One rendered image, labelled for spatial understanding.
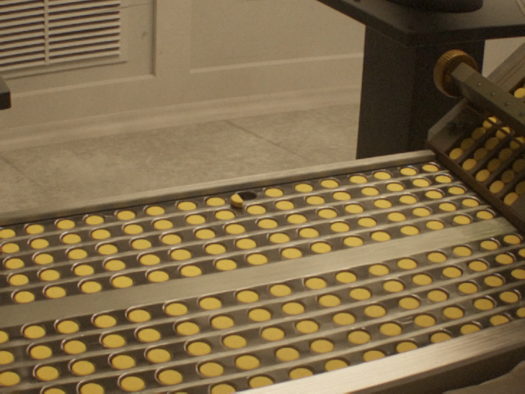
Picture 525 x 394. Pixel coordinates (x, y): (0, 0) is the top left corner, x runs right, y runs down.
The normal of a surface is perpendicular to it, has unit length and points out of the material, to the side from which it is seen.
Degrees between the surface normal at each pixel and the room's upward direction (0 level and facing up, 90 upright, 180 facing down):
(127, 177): 0
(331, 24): 90
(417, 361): 0
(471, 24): 0
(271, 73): 90
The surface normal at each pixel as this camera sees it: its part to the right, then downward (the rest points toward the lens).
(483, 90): -0.54, -0.62
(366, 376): 0.04, -0.89
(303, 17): 0.37, 0.44
